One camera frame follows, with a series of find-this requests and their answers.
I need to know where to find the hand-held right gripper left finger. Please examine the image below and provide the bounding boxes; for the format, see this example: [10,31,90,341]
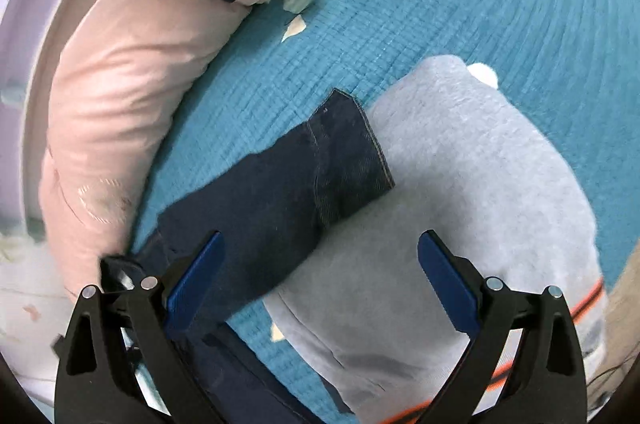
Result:
[54,231,226,424]

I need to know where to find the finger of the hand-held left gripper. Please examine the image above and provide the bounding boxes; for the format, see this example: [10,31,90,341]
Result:
[100,256,138,292]

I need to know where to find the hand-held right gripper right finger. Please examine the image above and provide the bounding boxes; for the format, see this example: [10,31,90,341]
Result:
[415,230,587,424]

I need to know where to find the dark blue jeans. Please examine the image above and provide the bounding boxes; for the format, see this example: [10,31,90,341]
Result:
[100,88,396,424]

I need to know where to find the white printed blanket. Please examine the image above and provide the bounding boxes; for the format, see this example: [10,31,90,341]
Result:
[0,229,166,410]

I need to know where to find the grey hoodie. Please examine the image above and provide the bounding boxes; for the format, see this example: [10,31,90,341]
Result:
[263,54,608,424]

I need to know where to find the pink pillow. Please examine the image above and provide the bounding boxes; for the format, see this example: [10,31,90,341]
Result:
[37,0,271,289]

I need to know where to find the pale purple headboard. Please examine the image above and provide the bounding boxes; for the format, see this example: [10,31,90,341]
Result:
[0,0,101,225]

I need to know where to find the teal quilted bed cover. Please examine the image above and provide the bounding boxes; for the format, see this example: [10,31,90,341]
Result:
[130,0,640,424]

